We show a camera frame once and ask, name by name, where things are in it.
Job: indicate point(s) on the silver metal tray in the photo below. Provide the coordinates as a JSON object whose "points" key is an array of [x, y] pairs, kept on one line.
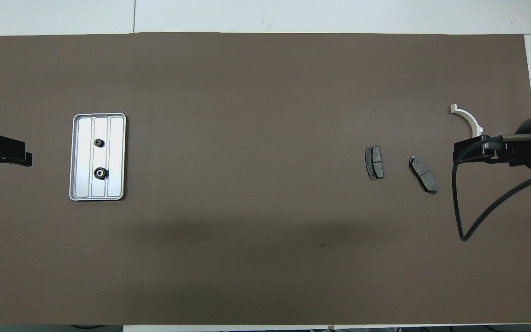
{"points": [[114, 157]]}

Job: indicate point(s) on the curved dark grey brake pad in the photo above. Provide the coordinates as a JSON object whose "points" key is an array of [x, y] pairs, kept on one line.
{"points": [[424, 175]]}

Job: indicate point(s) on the rectangular dark grey brake pad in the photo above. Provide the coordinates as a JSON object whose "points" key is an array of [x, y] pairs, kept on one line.
{"points": [[375, 162]]}

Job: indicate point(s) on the brown table mat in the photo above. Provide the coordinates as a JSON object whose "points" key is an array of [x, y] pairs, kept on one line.
{"points": [[265, 92]]}

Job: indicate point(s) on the white semicircular plastic bracket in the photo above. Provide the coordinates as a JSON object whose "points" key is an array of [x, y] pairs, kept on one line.
{"points": [[470, 119]]}

